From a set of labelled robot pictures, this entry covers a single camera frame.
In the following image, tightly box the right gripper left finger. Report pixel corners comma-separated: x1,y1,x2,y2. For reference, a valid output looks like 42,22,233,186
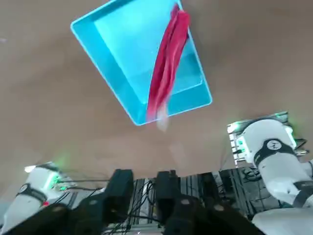
0,169,134,235

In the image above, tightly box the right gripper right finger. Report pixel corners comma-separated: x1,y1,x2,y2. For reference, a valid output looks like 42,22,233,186
156,170,265,235

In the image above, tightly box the red rag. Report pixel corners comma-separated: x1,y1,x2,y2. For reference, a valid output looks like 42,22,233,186
146,2,192,132

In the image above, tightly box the teal plastic storage box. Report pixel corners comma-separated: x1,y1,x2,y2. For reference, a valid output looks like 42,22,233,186
70,0,213,127

